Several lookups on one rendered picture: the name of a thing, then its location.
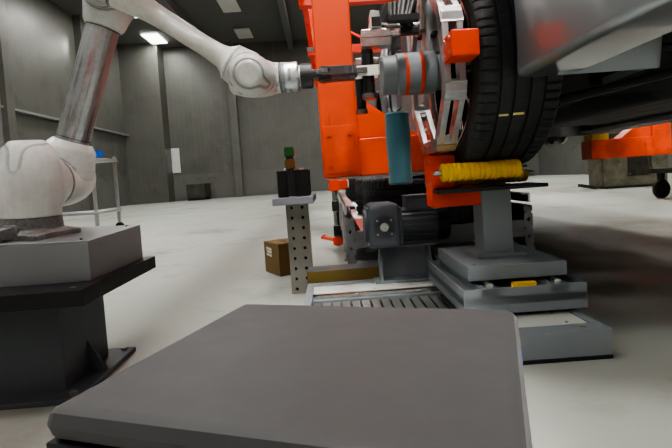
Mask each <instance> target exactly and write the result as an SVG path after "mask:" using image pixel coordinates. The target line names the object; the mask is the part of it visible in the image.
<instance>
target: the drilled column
mask: <svg viewBox="0 0 672 448"><path fill-rule="evenodd" d="M285 206H286V219H287V233H288V246H289V259H290V273H291V286H292V294H305V293H306V290H307V286H308V280H307V271H308V267H313V259H312V246H311V232H310V218H309V205H308V204H298V205H285ZM296 289H297V290H296Z"/></svg>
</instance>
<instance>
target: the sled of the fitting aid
mask: <svg viewBox="0 0 672 448"><path fill-rule="evenodd" d="M428 267H429V280H430V281H431V282H432V283H433V284H434V285H435V286H436V287H437V288H438V289H439V290H440V291H441V292H442V293H443V294H444V295H445V296H446V297H447V298H448V299H449V300H450V302H451V303H452V304H453V305H454V306H455V307H456V308H457V309H490V310H507V311H509V312H512V313H519V312H533V311H546V310H560V309H574V308H587V307H588V299H587V282H586V281H583V280H581V279H578V278H576V277H573V276H571V275H569V274H566V275H554V276H541V277H527V278H513V279H500V280H486V281H472V282H469V281H467V280H466V279H464V278H463V277H462V276H460V275H459V274H458V273H456V272H455V271H454V270H452V269H451V268H450V267H448V266H447V265H446V264H444V263H443V262H442V261H440V260H433V261H428Z"/></svg>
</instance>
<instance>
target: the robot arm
mask: <svg viewBox="0 0 672 448"><path fill-rule="evenodd" d="M82 17H83V20H84V22H85V26H84V30H83V33H82V37H81V41H80V45H79V48H78V52H77V56H76V60H75V64H74V67H73V71H72V75H71V79H70V82H69V86H68V90H67V94H66V97H65V101H64V105H63V109H62V112H61V116H60V120H59V124H58V128H57V131H56V135H55V136H52V137H51V138H49V139H47V140H46V141H44V140H16V141H8V142H7V143H6V144H5V145H4V146H2V148H1V149H0V241H39V240H44V239H48V238H53V237H58V236H63V235H68V234H73V233H79V232H81V228H80V227H73V226H66V225H64V220H63V212H62V206H67V205H71V204H74V203H77V202H79V201H81V200H83V199H85V198H86V197H87V196H88V195H89V194H90V193H91V192H92V190H93V189H94V186H95V183H96V173H95V165H96V152H95V150H94V148H93V147H92V146H90V142H91V138H92V134H93V131H94V127H95V123H96V119H97V116H98V112H99V108H100V104H101V101H102V97H103V93H104V89H105V86H106V82H107V78H108V75H109V71H110V67H111V63H112V60H113V56H114V52H115V48H116V45H117V41H118V37H119V36H121V35H122V34H124V33H125V31H126V30H127V28H128V26H129V24H130V23H131V21H132V20H133V19H134V18H135V17H136V18H139V19H141V20H143V21H145V22H147V23H149V24H151V25H153V26H155V27H156V28H158V29H160V30H161V31H163V32H164V33H166V34H168V35H169V36H171V37H172V38H174V39H176V40H177V41H179V42H181V43H182V44H184V45H185V46H187V47H189V48H190V49H192V50H193V51H195V52H197V53H198V54H200V55H201V56H203V57H204V58H205V59H207V60H208V61H210V62H211V63H212V64H213V65H215V66H216V67H217V69H218V70H219V72H220V77H221V79H223V80H224V81H225V82H227V83H228V86H229V89H230V91H231V92H232V93H233V94H235V95H238V96H242V97H251V98H261V97H269V96H273V95H276V94H279V93H290V92H299V91H300V87H301V88H302V89H312V88H313V87H314V81H316V82H320V83H323V84H325V83H330V82H343V81H353V80H355V79H362V76H371V75H374V78H378V75H380V69H379V64H376V65H362V66H354V65H353V64H352V65H337V66H321V67H319V69H314V70H313V69H312V64H311V63H301V64H300V66H298V63H297V62H296V61H294V62H280V63H279V62H271V61H269V60H266V59H264V58H263V57H261V56H260V55H259V54H258V53H256V52H254V51H251V50H249V49H247V48H245V47H243V46H241V45H237V46H234V47H230V46H226V45H224V44H222V43H220V42H218V41H216V40H214V39H213V38H211V37H209V36H207V35H206V34H204V33H203V32H201V31H200V30H198V29H197V28H195V27H194V26H192V25H191V24H189V23H188V22H186V21H185V20H183V19H182V18H180V17H179V16H177V15H176V14H174V13H172V12H171V11H169V10H168V9H166V8H165V7H163V6H162V5H161V4H159V3H158V2H157V1H155V0H82Z"/></svg>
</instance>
